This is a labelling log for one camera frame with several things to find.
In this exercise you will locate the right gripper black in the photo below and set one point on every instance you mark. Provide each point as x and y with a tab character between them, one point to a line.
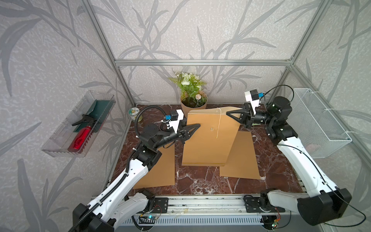
247	116

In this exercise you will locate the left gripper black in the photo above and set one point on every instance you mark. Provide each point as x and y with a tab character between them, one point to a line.
181	133

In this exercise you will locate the brown file bag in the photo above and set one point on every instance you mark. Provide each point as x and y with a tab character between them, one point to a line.
242	161
210	145
163	173

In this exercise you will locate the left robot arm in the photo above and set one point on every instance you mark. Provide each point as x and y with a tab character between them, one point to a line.
143	158

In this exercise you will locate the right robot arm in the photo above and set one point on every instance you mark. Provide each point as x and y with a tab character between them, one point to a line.
325	201

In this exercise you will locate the pink flower pot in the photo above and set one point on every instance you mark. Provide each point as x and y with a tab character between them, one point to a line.
193	101

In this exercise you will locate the green plant white flowers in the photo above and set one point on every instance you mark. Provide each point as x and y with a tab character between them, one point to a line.
188	82

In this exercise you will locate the dark green cloth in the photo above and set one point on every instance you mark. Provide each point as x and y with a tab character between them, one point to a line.
96	115

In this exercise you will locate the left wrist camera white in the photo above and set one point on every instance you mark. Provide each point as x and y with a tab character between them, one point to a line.
172	120

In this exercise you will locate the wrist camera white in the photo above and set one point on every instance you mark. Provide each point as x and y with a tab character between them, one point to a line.
172	120
253	97

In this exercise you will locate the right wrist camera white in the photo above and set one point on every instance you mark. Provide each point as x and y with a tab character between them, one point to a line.
253	97

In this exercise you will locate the white wire mesh basket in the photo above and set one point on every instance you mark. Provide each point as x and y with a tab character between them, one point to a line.
319	131

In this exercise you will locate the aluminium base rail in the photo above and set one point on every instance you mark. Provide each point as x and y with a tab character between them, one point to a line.
200	204

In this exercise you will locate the clear plastic wall tray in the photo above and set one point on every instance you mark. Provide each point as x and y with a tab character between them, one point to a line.
59	142

